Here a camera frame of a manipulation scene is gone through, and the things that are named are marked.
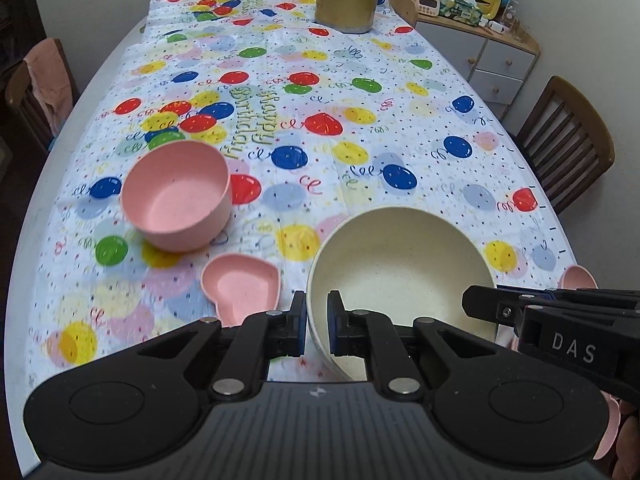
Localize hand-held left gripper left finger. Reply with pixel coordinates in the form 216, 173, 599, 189
132, 290, 307, 402

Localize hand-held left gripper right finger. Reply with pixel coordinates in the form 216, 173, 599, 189
327, 291, 502, 402

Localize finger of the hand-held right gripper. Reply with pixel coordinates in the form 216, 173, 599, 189
496, 286, 640, 308
462, 285, 551, 331

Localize pink bear-shaped plate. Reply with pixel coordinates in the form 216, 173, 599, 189
495, 265, 623, 463

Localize pink heart-shaped dish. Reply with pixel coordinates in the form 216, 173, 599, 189
200, 253, 282, 330

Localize cream bowl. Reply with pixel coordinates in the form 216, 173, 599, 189
306, 206, 499, 382

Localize pink bowl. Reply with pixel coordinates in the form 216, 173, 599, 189
119, 140, 234, 253

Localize dark wooden chair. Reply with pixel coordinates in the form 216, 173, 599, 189
507, 76, 616, 216

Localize white drawer cabinet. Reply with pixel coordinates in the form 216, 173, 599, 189
390, 0, 542, 121

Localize balloon print tablecloth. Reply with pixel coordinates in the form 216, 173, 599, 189
27, 0, 571, 386

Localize clear acrylic stand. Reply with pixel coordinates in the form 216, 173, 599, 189
502, 0, 521, 36

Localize pink cloth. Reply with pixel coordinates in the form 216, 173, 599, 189
25, 38, 76, 128

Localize wooden chair with pink cloth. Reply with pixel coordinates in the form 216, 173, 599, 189
5, 37, 81, 153

